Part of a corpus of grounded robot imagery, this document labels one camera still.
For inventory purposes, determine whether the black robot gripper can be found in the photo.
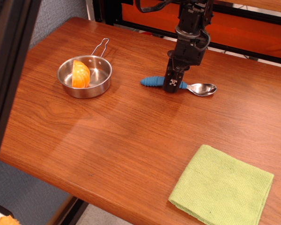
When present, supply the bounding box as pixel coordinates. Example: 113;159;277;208
163;27;211;93

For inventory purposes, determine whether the orange object in basket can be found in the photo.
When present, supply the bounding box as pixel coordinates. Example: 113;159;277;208
0;215;20;225

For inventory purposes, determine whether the small steel pot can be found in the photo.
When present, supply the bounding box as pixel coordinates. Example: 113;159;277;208
57;52;112;99

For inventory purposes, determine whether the green folded cloth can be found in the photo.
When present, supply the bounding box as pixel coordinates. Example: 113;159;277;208
169;145;274;225

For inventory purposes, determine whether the orange toy fruit slice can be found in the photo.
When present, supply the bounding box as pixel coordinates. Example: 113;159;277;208
72;60;90;88

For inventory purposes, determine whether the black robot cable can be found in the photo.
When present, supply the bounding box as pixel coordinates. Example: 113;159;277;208
134;0;212;52

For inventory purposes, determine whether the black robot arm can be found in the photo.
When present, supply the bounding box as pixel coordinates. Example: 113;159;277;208
163;0;214;93

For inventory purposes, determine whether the orange panel black frame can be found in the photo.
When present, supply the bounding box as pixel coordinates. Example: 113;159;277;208
93;0;281;64

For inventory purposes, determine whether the blue handled metal spoon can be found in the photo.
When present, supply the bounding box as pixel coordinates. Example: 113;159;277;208
140;76;217;97

